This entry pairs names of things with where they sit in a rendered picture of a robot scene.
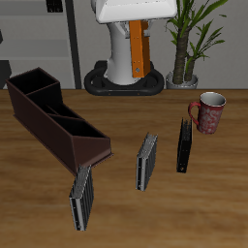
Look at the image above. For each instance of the green pot plant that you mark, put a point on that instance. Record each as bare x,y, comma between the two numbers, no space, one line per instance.
180,55

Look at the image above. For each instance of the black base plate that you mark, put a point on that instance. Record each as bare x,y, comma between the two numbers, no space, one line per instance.
97,86

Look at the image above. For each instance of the grey striped book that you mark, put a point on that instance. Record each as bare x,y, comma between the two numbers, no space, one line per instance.
147,161
82,200

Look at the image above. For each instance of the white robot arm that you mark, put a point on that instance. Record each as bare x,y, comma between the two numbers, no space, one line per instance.
118,61

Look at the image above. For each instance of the black book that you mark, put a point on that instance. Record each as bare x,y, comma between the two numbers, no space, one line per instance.
184,148

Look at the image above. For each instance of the dark brown desk caddy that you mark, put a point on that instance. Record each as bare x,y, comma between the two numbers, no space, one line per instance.
61,129

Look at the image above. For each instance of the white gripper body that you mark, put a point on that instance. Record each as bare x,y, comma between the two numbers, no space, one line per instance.
135,9

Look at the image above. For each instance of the red patterned mug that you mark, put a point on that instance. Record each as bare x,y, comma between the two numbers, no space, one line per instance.
210,116

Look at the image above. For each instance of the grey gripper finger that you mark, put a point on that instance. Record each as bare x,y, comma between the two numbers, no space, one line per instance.
147,31
125,26

